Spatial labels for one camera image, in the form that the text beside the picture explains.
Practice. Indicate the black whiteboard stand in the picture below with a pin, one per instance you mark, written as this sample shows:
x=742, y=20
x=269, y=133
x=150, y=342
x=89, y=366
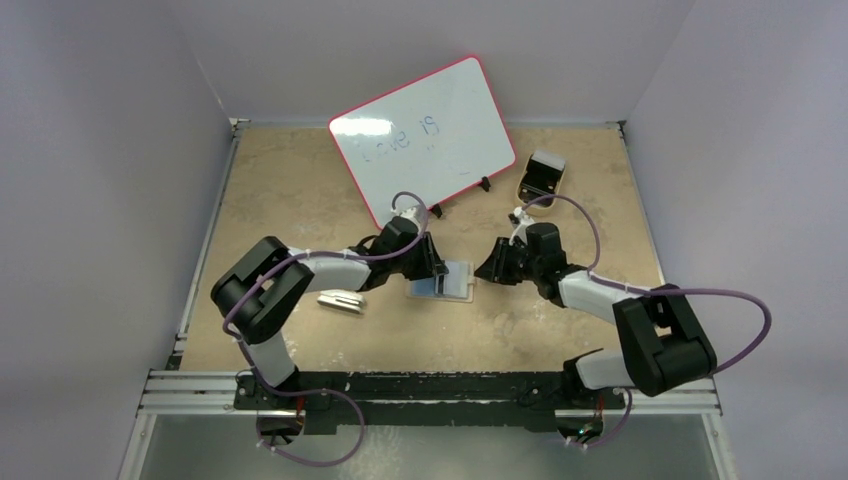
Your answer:
x=437, y=210

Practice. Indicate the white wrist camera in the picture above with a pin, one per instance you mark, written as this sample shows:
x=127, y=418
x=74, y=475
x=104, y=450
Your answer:
x=416, y=214
x=520, y=221

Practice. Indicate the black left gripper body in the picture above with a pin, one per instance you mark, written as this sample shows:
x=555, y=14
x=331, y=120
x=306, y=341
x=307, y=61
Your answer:
x=408, y=265

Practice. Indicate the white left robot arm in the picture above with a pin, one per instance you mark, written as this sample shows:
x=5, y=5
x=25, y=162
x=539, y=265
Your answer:
x=259, y=293

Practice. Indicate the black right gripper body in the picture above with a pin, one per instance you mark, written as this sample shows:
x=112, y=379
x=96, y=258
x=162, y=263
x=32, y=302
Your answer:
x=506, y=259

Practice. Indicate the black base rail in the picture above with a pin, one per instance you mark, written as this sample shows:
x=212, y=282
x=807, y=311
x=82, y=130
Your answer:
x=539, y=402

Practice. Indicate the grey card with stripe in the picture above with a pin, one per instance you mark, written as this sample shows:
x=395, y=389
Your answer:
x=457, y=284

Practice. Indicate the pink framed whiteboard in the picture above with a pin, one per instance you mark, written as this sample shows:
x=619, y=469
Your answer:
x=437, y=137

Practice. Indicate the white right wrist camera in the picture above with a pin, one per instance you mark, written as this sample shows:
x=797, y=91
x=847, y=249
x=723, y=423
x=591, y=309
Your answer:
x=520, y=221

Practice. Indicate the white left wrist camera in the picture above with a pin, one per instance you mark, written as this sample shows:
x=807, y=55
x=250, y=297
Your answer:
x=416, y=214

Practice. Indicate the stack of grey cards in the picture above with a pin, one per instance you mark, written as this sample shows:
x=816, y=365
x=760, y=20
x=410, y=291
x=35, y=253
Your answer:
x=549, y=159

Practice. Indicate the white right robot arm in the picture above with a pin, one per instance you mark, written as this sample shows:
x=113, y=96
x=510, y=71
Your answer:
x=662, y=343

